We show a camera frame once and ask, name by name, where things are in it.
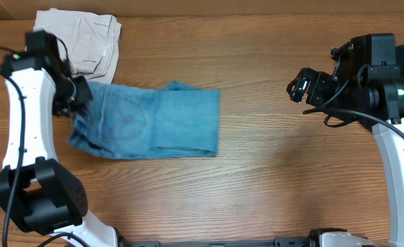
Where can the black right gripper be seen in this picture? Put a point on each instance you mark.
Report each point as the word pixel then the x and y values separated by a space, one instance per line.
pixel 318 80

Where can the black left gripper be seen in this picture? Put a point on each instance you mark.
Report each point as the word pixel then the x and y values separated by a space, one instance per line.
pixel 87 97

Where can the light blue denim jeans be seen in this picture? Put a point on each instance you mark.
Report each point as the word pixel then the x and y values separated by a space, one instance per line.
pixel 124 122

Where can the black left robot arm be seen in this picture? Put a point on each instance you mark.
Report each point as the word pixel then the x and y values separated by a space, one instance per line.
pixel 37 193

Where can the folded beige trousers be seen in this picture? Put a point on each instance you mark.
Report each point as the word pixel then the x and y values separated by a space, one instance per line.
pixel 90 41

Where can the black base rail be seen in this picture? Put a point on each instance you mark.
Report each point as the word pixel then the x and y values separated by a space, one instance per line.
pixel 276 242

